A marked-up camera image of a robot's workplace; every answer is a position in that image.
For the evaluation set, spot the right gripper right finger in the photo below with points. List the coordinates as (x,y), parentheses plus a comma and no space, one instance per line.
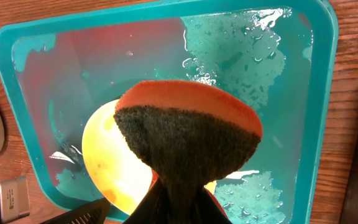
(208,211)

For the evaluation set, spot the teal plastic tray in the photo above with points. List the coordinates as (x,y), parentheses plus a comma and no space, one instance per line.
(275,56)

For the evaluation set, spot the red black sponge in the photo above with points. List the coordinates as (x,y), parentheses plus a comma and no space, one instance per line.
(190,134)

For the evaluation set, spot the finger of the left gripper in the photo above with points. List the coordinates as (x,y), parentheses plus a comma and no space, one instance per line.
(91,213)

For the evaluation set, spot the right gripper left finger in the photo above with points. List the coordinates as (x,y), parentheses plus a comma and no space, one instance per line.
(153,207)

